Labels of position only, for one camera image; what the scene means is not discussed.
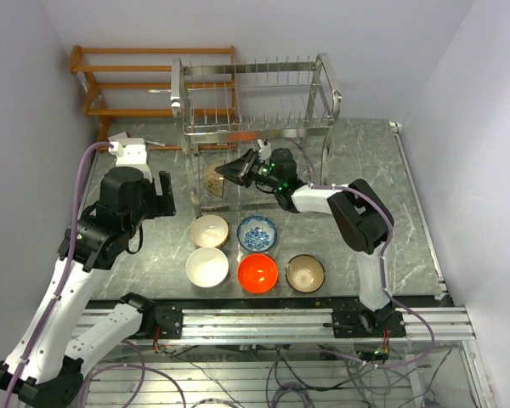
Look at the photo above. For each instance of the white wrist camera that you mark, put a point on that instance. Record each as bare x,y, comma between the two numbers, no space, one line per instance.
264,149
129,151

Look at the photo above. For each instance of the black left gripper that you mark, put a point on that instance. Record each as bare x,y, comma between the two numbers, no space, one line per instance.
165,195

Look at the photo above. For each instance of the aluminium rail beam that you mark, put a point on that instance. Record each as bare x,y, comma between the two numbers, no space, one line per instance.
236,326

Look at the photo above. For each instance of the beige interior dark bowl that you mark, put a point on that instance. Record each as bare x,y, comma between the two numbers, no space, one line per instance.
305,273

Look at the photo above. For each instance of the blue floral bowl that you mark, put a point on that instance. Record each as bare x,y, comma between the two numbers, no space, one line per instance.
256,233

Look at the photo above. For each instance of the wooden shelf rack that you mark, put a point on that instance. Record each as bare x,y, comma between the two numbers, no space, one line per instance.
95,104

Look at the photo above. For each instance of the plain white bowl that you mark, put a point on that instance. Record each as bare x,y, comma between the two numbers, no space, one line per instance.
207,267

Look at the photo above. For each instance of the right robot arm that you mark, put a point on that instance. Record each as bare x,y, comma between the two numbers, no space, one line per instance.
363,221

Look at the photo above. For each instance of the steel dish rack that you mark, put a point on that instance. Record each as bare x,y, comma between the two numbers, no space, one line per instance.
239,103

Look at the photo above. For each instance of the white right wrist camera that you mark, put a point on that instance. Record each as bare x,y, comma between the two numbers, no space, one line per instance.
264,149

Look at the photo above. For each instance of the orange plastic bowl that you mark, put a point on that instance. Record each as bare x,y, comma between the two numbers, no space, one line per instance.
257,273

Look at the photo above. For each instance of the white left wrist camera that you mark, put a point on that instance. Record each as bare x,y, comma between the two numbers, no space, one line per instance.
129,151

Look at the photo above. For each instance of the white bowl orange rim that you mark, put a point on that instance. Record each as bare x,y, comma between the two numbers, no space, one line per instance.
209,231

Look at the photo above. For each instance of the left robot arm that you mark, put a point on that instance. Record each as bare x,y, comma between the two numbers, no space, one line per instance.
48,366

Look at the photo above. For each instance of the black bowl beige flower exterior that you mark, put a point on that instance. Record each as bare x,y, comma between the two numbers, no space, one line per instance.
213,181

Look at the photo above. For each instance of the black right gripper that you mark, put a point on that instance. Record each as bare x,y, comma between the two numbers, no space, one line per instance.
246,170

